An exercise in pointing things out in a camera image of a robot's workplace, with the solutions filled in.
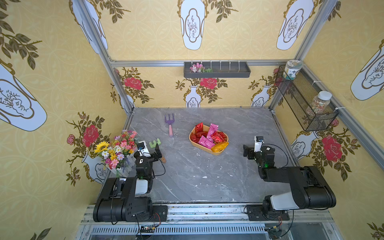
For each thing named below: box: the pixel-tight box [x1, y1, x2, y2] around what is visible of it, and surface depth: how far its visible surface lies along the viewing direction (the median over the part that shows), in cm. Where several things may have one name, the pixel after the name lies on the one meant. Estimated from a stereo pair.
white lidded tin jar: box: [282, 59, 303, 81], surface depth 87 cm
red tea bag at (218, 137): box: [211, 131, 228, 144], surface depth 97 cm
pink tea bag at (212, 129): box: [206, 123, 219, 142], surface depth 99 cm
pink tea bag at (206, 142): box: [198, 135, 216, 150], surface depth 94 cm
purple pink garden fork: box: [164, 113, 175, 138], surface depth 115 cm
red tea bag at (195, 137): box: [190, 132, 202, 144], surface depth 97 cm
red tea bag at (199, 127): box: [195, 122, 204, 134], surface depth 102 cm
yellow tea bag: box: [211, 142, 230, 153], surface depth 92 cm
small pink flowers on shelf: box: [189, 62, 213, 73], surface depth 89 cm
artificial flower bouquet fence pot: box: [94, 129, 140, 178], surface depth 80 cm
